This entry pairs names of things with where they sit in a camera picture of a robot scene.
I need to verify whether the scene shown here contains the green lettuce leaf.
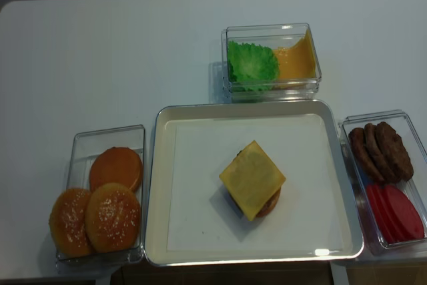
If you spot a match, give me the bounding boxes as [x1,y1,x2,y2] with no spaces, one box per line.
[228,41,280,91]

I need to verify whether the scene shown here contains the clear plastic patty tomato container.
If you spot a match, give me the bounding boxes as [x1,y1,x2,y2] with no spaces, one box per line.
[339,109,426,260]

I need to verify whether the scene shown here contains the brown meat patty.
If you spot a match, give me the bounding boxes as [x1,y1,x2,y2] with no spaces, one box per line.
[364,123,400,184]
[375,121,414,182]
[348,127,385,184]

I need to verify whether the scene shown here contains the white parchment paper sheet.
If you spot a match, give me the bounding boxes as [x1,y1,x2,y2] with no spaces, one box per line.
[167,115,346,253]

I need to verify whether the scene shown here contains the red tomato slice back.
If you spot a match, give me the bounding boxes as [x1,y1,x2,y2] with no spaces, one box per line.
[366,184,398,244]

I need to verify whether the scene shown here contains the brown bottom bun on tray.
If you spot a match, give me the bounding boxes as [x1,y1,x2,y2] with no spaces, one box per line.
[226,186,282,218]

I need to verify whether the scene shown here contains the brown meat patty right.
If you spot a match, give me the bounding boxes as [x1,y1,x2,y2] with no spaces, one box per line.
[375,121,414,182]

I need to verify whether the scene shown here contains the brown meat patty left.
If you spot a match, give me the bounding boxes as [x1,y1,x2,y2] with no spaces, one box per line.
[348,127,385,184]

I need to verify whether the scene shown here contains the red tomato slice front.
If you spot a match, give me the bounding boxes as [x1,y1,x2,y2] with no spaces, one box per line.
[382,185,424,242]

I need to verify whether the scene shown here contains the clear plastic bun container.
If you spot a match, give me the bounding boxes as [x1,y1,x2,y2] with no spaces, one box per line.
[57,125,145,266]

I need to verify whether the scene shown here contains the brown meat patty middle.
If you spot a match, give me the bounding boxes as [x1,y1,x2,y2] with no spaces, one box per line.
[364,123,400,184]

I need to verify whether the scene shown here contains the plain orange bun bottom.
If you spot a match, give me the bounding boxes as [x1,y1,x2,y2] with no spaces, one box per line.
[89,147,143,192]

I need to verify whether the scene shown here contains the clear plastic lettuce cheese container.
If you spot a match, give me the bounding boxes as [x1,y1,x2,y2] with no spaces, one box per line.
[222,23,322,103]

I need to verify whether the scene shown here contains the red tomato slice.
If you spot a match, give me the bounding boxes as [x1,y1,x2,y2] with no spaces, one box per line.
[382,185,424,242]
[366,184,398,244]

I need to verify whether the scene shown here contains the white metal baking tray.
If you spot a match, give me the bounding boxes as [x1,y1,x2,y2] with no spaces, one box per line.
[144,100,364,266]

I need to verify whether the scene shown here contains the orange cheese slice in container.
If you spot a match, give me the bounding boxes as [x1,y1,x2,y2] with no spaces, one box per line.
[273,30,316,80]

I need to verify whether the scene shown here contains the sesame bun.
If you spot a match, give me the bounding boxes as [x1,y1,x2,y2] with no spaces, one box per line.
[85,183,141,253]
[49,188,94,258]

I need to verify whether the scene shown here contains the yellow cheese slice on burger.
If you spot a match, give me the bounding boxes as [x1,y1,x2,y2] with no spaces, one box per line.
[218,139,287,222]

